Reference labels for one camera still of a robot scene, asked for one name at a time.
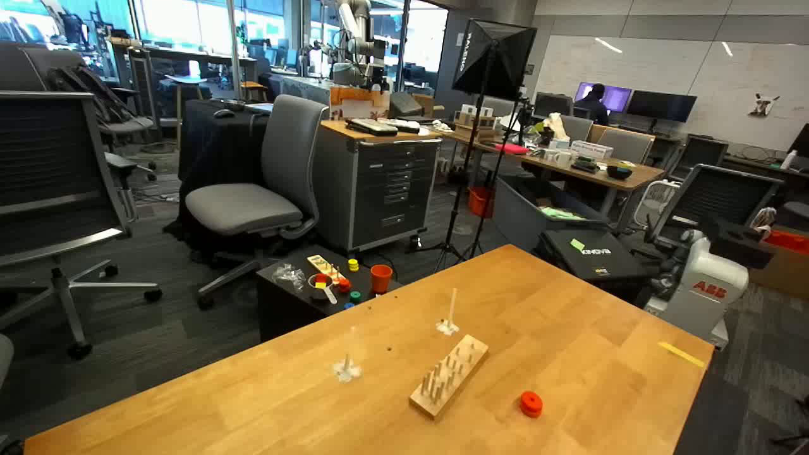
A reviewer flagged red bucket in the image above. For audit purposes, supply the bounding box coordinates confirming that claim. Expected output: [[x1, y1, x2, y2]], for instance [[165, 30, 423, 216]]
[[466, 183, 497, 223]]

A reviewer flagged orange cup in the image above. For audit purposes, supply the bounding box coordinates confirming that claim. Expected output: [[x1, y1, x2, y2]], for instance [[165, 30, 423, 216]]
[[369, 260, 398, 295]]

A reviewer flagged black low box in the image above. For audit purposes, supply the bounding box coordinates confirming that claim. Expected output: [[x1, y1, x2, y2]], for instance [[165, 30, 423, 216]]
[[256, 246, 401, 341]]

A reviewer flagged orange ring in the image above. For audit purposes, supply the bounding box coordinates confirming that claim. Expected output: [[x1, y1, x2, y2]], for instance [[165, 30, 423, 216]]
[[307, 270, 336, 307]]

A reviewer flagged black framed office chair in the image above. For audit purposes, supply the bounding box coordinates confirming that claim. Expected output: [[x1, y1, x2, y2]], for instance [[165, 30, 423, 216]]
[[650, 159, 789, 259]]

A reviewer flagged red box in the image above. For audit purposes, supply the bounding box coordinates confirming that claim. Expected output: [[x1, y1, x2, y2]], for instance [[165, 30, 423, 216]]
[[762, 226, 809, 259]]

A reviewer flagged black mesh office chair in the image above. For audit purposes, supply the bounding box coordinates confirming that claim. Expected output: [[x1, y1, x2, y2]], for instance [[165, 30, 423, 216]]
[[0, 89, 165, 361]]

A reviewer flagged purple lit monitor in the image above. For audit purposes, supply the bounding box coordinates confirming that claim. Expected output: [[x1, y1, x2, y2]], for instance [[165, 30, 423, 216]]
[[571, 79, 634, 117]]

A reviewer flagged cluttered wooden desk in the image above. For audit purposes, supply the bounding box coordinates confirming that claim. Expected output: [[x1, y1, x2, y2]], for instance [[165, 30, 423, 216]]
[[450, 123, 671, 218]]

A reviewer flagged black case green label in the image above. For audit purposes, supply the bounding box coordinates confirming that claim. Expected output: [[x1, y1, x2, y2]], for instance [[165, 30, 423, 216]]
[[536, 226, 652, 285]]

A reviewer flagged cardboard box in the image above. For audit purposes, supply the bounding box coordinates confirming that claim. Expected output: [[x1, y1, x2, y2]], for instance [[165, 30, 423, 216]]
[[739, 240, 809, 304]]

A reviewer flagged white ABB robot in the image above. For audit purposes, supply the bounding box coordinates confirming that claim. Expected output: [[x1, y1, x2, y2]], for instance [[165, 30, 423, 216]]
[[646, 227, 753, 350]]

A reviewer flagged gray storage bin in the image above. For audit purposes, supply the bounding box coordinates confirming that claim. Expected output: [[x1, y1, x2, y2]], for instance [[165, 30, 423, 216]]
[[493, 173, 612, 255]]

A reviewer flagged black monitor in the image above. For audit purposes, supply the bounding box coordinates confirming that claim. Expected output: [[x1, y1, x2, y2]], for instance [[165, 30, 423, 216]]
[[626, 89, 700, 126]]

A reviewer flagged orange box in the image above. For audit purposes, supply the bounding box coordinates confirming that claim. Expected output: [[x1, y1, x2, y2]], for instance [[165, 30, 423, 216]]
[[327, 83, 395, 122]]

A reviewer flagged clear plastic bag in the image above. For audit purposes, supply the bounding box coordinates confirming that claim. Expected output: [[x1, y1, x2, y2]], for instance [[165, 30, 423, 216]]
[[270, 260, 308, 294]]

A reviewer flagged wooden base with pegs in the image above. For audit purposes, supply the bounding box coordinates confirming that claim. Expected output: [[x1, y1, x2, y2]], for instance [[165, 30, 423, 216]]
[[408, 332, 492, 422]]

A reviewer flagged yellow tape strip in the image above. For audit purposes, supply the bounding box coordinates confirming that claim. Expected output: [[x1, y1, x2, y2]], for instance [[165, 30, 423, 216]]
[[658, 340, 709, 371]]

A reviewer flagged gray office chair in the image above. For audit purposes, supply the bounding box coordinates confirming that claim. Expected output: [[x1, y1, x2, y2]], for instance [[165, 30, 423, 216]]
[[183, 91, 330, 310]]

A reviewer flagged black softbox on stand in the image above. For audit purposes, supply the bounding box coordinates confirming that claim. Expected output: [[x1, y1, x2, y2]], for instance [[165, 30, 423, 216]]
[[433, 19, 541, 262]]

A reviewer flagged gray rolling cabinet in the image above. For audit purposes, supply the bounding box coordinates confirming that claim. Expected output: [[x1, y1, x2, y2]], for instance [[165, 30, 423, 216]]
[[313, 120, 449, 255]]

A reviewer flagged black keyboard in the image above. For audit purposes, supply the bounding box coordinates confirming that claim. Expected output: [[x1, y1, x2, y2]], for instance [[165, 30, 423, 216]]
[[344, 117, 403, 139]]

